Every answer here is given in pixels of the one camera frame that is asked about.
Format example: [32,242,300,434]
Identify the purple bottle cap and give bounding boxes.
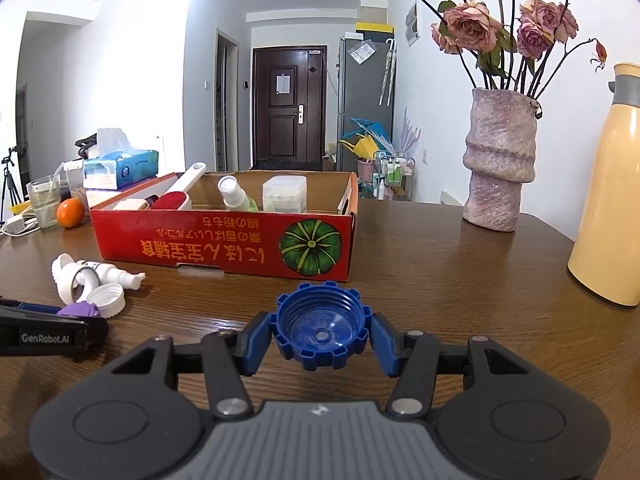
[56,301,101,318]

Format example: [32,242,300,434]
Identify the blue bottle cap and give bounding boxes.
[270,282,372,372]

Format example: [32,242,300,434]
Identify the white bottle cap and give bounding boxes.
[87,283,126,318]

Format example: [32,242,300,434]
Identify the white gear shaped cap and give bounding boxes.
[51,252,78,304]

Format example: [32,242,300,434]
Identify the white tape roll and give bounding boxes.
[72,266,101,302]

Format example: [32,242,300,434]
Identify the red cardboard box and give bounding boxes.
[90,171,358,282]

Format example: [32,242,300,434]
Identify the orange fruit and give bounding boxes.
[56,197,86,229]

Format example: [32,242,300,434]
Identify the green white spray bottle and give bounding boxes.
[218,176,258,212]

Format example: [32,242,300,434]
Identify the glass cup with straw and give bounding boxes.
[27,164,63,230]

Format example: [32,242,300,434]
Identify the translucent plastic container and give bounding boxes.
[262,174,307,214]

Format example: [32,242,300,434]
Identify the clear snack jar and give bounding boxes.
[61,158,89,214]

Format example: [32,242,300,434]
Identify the metal rolling cart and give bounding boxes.
[372,152,416,202]

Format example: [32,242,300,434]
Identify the blue tissue pack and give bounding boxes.
[82,128,160,191]

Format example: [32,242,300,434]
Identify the pink textured vase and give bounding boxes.
[463,88,539,233]

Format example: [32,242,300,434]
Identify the yellow thermos jug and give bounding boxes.
[567,63,639,308]

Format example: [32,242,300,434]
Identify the dark brown door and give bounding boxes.
[252,46,326,170]

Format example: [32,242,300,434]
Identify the grey refrigerator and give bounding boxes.
[337,32,394,140]

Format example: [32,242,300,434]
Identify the dried pink roses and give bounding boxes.
[419,0,580,100]

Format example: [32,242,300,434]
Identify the white charger with cable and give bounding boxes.
[1,214,39,237]

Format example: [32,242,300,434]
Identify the black camera tripod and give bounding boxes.
[1,146,23,222]

